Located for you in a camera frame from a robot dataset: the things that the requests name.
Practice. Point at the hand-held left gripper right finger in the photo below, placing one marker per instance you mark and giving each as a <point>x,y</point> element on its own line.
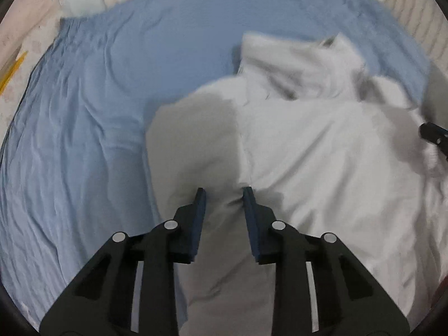
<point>250,217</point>

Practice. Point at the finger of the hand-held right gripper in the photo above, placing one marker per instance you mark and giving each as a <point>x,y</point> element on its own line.
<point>434,133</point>

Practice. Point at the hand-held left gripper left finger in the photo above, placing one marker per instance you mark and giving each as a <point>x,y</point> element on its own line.
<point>197,217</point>

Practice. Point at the white large garment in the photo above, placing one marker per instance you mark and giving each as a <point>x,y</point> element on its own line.
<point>315,147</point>

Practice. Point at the blue bed sheet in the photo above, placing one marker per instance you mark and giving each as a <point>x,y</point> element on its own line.
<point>105,112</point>

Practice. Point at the dark red clothing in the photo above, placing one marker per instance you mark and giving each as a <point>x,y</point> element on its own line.
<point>440,295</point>

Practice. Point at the yellow strip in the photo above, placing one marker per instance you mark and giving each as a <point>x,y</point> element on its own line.
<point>10,75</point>

